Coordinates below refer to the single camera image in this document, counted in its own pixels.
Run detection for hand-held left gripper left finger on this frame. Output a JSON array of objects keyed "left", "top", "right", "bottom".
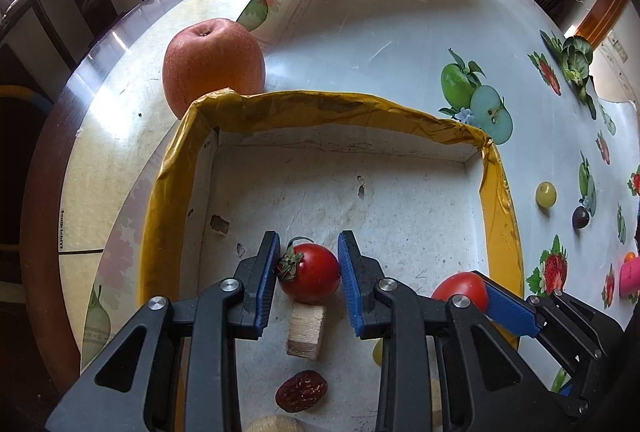
[{"left": 45, "top": 231, "right": 281, "bottom": 432}]

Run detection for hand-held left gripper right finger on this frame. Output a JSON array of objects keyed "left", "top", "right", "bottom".
[{"left": 338, "top": 230, "right": 571, "bottom": 432}]

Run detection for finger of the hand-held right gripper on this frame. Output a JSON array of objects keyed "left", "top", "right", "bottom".
[{"left": 470, "top": 271, "right": 607, "bottom": 360}]

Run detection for cherry tomato with stem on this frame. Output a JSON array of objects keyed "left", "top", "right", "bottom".
[{"left": 276, "top": 237, "right": 342, "bottom": 304}]

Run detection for stemless cherry tomato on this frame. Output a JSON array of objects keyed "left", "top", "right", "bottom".
[{"left": 431, "top": 271, "right": 490, "bottom": 315}]

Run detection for small wooden block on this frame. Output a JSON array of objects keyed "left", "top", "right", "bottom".
[{"left": 286, "top": 305, "right": 327, "bottom": 360}]

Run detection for yellow-rimmed cardboard box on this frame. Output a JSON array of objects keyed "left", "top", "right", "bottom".
[{"left": 136, "top": 88, "right": 526, "bottom": 432}]

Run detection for red date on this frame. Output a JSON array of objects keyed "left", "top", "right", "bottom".
[{"left": 275, "top": 369, "right": 329, "bottom": 413}]

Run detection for medium sugarcane piece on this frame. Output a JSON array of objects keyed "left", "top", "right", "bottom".
[{"left": 245, "top": 414, "right": 303, "bottom": 432}]

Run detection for pink object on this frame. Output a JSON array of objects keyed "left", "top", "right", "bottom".
[{"left": 619, "top": 259, "right": 640, "bottom": 298}]

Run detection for white fruit-print tablecloth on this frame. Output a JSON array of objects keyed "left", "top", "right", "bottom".
[{"left": 235, "top": 0, "right": 640, "bottom": 393}]

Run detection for red apple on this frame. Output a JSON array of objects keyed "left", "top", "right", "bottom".
[{"left": 162, "top": 18, "right": 266, "bottom": 119}]

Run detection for green bok choy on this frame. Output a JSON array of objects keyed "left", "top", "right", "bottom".
[{"left": 552, "top": 32, "right": 600, "bottom": 120}]

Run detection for round hoop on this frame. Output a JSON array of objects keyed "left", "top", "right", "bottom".
[{"left": 0, "top": 85, "right": 53, "bottom": 113}]

